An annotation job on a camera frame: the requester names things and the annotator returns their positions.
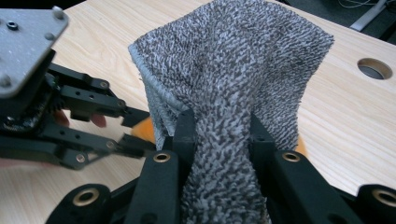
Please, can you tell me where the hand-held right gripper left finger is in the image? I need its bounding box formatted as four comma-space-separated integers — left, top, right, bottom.
124, 108, 198, 224

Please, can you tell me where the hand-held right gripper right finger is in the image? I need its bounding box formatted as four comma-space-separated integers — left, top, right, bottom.
247, 112, 366, 224

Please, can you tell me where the grey speckled towel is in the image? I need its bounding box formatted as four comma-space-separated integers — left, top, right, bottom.
128, 0, 335, 224

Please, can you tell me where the white desk leg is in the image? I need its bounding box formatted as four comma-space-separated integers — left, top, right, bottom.
348, 0, 389, 33

